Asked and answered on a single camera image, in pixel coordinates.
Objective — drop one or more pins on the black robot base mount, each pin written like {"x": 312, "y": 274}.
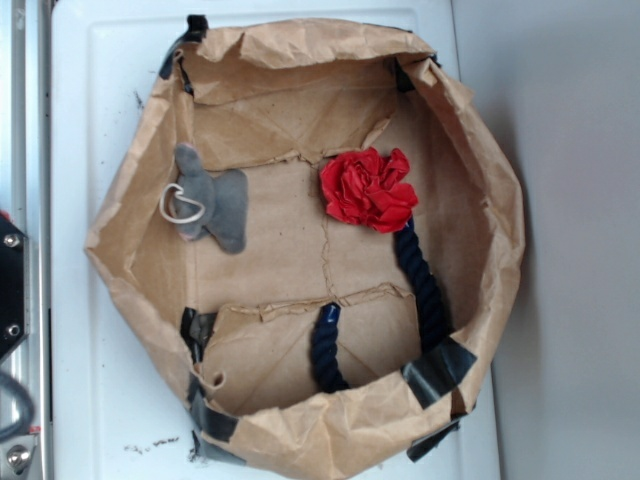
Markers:
{"x": 12, "y": 285}

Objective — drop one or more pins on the silver metal rail frame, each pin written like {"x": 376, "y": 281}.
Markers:
{"x": 25, "y": 225}

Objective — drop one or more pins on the red crumpled paper flower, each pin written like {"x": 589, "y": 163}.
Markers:
{"x": 367, "y": 188}

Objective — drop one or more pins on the brown paper bag tray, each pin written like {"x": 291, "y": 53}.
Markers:
{"x": 323, "y": 348}

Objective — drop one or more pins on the gray plush elephant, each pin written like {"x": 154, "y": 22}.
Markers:
{"x": 198, "y": 204}

